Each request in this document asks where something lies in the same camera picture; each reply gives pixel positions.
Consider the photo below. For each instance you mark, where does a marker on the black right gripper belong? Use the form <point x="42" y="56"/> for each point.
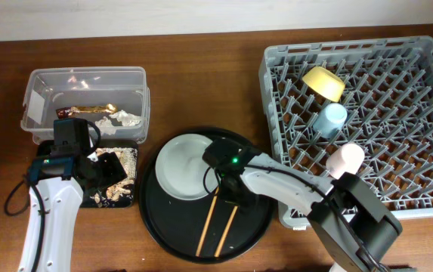
<point x="250" y="200"/>

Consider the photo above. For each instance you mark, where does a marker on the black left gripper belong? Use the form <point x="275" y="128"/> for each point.
<point x="114" y="170"/>

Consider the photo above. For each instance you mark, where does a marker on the wooden chopstick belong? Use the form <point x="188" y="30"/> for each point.
<point x="225" y="232"/>
<point x="207" y="223"/>

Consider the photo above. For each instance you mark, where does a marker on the food scraps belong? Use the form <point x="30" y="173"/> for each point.
<point x="119" y="193"/>

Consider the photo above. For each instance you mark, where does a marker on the pale green plate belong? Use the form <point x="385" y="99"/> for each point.
<point x="180" y="168"/>

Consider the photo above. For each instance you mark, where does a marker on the white tissue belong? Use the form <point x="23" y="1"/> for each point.
<point x="122" y="117"/>

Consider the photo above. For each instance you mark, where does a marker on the brown gold snack wrapper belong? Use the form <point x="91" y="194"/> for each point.
<point x="69" y="112"/>

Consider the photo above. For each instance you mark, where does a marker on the pink plastic cup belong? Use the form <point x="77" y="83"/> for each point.
<point x="348" y="158"/>

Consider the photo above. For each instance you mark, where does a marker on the blue plastic cup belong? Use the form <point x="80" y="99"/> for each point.
<point x="330" y="120"/>

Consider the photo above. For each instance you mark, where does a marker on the yellow bowl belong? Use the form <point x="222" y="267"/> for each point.
<point x="325" y="83"/>

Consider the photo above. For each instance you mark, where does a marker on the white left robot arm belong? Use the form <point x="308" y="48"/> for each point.
<point x="59" y="186"/>

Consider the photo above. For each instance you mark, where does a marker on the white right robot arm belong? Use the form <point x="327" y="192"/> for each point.
<point x="354" y="226"/>

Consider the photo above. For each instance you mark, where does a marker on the black square food-waste tray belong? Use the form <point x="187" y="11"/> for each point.
<point x="87" y="202"/>

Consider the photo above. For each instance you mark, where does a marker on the clear plastic waste bin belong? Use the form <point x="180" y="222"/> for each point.
<point x="51" y="89"/>

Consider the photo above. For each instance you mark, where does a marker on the grey plastic dishwasher rack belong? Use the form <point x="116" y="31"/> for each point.
<point x="388" y="96"/>

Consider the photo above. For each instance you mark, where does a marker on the round black serving tray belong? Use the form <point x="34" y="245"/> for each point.
<point x="177" y="225"/>

